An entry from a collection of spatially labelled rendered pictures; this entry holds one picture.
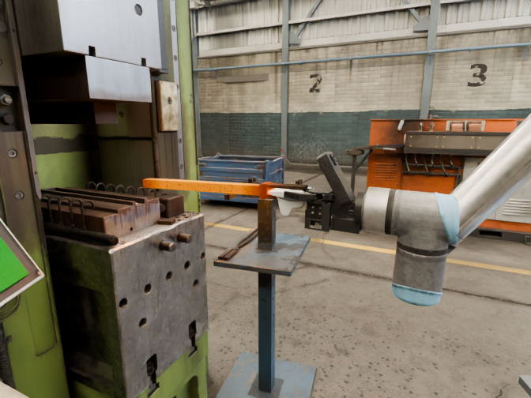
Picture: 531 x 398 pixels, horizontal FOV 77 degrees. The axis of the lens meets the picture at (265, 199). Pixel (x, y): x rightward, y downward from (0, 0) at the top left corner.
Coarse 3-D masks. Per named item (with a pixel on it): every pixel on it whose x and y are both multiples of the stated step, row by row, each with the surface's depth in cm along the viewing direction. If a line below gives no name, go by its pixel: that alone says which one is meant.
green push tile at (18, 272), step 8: (0, 240) 52; (0, 248) 51; (8, 248) 53; (0, 256) 51; (8, 256) 52; (0, 264) 50; (8, 264) 51; (16, 264) 52; (0, 272) 49; (8, 272) 51; (16, 272) 52; (24, 272) 53; (0, 280) 49; (8, 280) 50; (16, 280) 51; (0, 288) 48
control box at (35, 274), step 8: (0, 224) 54; (0, 232) 54; (8, 232) 55; (8, 240) 54; (16, 240) 56; (16, 248) 55; (16, 256) 54; (24, 256) 56; (24, 264) 55; (32, 264) 56; (32, 272) 55; (40, 272) 57; (24, 280) 53; (32, 280) 55; (8, 288) 50; (16, 288) 51; (24, 288) 53; (0, 296) 48; (8, 296) 49; (0, 304) 48
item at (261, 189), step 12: (144, 180) 91; (156, 180) 89; (168, 180) 88; (180, 180) 88; (192, 180) 87; (216, 192) 82; (228, 192) 80; (240, 192) 79; (252, 192) 77; (264, 192) 75
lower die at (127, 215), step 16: (48, 192) 108; (64, 192) 106; (96, 192) 106; (112, 192) 110; (64, 208) 94; (80, 208) 94; (96, 208) 92; (112, 208) 90; (128, 208) 92; (144, 208) 97; (64, 224) 92; (80, 224) 89; (96, 224) 86; (112, 224) 87; (128, 224) 92; (144, 224) 98
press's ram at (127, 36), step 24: (24, 0) 74; (48, 0) 71; (72, 0) 72; (96, 0) 77; (120, 0) 83; (144, 0) 90; (24, 24) 75; (48, 24) 72; (72, 24) 73; (96, 24) 78; (120, 24) 84; (144, 24) 91; (24, 48) 77; (48, 48) 74; (72, 48) 73; (96, 48) 79; (120, 48) 84; (144, 48) 91
